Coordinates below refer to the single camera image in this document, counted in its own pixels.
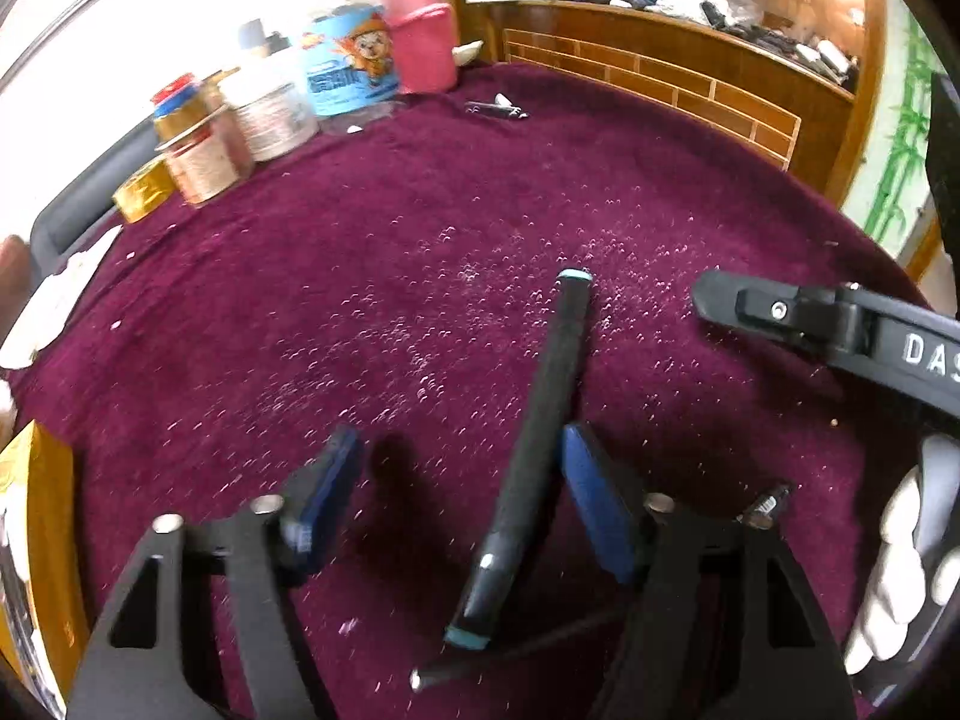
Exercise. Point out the green bamboo wall decal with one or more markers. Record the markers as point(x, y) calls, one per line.
point(900, 157)

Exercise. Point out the person's right hand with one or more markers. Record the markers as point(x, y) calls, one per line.
point(900, 555)

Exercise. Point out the dark grey sofa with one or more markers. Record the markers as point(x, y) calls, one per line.
point(75, 202)

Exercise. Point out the white labelled plastic jar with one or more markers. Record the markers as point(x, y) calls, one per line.
point(270, 112)

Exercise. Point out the jar with red blue lid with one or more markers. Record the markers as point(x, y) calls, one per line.
point(176, 94)

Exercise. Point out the grey lid jar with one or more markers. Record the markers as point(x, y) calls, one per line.
point(255, 34)

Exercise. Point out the yellow cardboard box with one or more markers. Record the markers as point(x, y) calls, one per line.
point(45, 510)

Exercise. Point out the counter clutter pile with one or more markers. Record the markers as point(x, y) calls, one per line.
point(750, 30)

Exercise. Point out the large clear jar cartoon label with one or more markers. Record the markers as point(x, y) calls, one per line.
point(349, 52)

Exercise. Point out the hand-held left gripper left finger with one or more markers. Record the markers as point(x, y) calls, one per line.
point(330, 480)

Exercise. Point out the black marker with blue cap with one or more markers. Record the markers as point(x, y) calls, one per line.
point(525, 450)

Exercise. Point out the white cloth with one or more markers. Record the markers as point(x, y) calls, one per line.
point(45, 307)

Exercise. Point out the wooden counter with brick pattern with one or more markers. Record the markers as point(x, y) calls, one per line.
point(675, 52)

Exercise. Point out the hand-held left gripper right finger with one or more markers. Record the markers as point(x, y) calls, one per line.
point(600, 510)

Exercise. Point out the crumpled white tissue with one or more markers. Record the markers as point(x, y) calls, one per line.
point(469, 52)

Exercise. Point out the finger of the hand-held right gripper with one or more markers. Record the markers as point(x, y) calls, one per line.
point(750, 307)

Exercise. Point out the black and silver pen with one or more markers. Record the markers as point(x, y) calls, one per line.
point(769, 502)

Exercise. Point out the brown padded chair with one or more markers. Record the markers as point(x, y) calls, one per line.
point(13, 277)

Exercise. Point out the pink bottle with knit sleeve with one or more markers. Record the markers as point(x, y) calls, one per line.
point(420, 37)

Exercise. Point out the white plastic bag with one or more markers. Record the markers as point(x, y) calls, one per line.
point(6, 405)

